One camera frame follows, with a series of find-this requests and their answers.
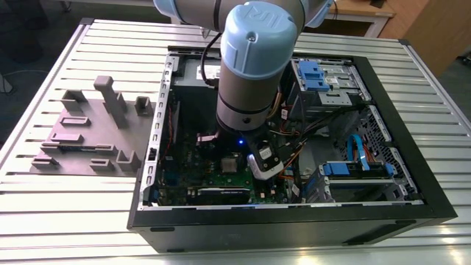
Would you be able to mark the blue plastic disk carrier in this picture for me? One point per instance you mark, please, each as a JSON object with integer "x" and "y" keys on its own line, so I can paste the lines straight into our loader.
{"x": 313, "y": 77}

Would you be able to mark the grey parts rack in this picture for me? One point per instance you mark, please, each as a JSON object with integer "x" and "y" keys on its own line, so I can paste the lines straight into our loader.
{"x": 95, "y": 132}

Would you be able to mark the green motherboard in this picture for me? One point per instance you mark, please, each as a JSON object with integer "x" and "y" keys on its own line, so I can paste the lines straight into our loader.
{"x": 192, "y": 171}

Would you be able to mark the grey power supply unit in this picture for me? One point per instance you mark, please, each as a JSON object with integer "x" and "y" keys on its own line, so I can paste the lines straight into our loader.
{"x": 192, "y": 99}

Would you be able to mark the black Nvidia graphics card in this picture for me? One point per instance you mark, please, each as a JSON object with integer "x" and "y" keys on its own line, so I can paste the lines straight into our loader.
{"x": 221, "y": 193}

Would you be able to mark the silver CPU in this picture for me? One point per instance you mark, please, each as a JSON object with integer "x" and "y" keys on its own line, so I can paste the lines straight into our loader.
{"x": 230, "y": 165}

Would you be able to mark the hard disk in blue carrier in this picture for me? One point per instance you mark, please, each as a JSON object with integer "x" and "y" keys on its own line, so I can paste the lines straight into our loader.
{"x": 338, "y": 169}

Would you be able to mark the silver disk bay cage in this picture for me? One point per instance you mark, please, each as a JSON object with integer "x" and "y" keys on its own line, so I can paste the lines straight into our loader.
{"x": 322, "y": 190}

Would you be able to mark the wooden cabinet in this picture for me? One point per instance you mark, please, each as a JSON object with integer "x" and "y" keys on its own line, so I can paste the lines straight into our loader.
{"x": 434, "y": 27}

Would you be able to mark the black RAM slot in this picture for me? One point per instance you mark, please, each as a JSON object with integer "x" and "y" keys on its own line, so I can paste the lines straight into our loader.
{"x": 272, "y": 187}
{"x": 260, "y": 189}

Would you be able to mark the black PC case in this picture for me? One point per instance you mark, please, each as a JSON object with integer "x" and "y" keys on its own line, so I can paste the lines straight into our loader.
{"x": 258, "y": 234}

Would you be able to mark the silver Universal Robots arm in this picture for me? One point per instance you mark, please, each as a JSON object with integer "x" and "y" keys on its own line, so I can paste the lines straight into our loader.
{"x": 254, "y": 82}

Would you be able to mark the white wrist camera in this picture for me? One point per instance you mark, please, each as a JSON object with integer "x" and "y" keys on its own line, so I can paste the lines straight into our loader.
{"x": 265, "y": 165}

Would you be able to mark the wooden desk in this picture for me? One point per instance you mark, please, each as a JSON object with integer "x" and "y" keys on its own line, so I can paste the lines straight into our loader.
{"x": 368, "y": 12}

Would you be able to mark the silver drive cage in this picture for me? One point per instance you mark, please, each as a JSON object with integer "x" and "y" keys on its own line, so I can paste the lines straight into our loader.
{"x": 338, "y": 99}

